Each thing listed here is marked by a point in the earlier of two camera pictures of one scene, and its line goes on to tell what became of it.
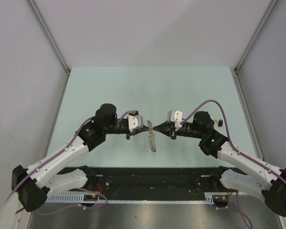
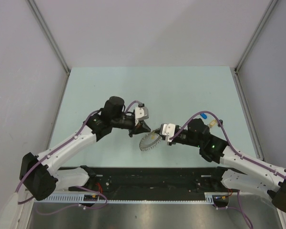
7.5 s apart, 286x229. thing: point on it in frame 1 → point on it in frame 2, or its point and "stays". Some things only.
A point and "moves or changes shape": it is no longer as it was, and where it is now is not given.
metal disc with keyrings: x=151 y=136 moves or changes shape
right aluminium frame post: x=271 y=5 stays
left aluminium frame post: x=50 y=34 stays
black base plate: x=152 y=180 stays
